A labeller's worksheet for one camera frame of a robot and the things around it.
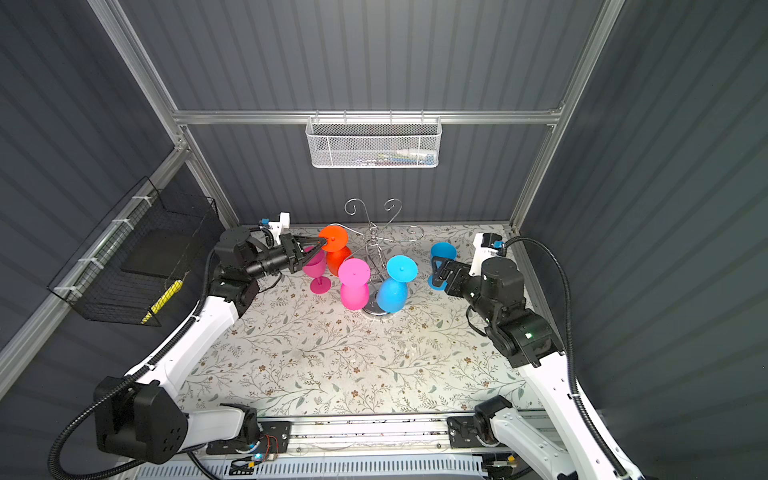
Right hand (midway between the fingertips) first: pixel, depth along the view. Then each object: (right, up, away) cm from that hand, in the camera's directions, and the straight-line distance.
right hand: (451, 265), depth 67 cm
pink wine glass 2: (-22, -3, +1) cm, 22 cm away
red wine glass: (-27, +4, +5) cm, 28 cm away
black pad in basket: (-77, +3, +11) cm, 77 cm away
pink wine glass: (-38, -8, +35) cm, 53 cm away
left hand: (-29, +5, +3) cm, 30 cm away
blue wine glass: (-13, -7, +7) cm, 17 cm away
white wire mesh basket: (-21, +49, +57) cm, 78 cm away
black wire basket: (-78, -2, +4) cm, 78 cm away
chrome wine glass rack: (-17, +7, +7) cm, 20 cm away
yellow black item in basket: (-65, -6, +3) cm, 66 cm away
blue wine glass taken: (+2, +4, +27) cm, 27 cm away
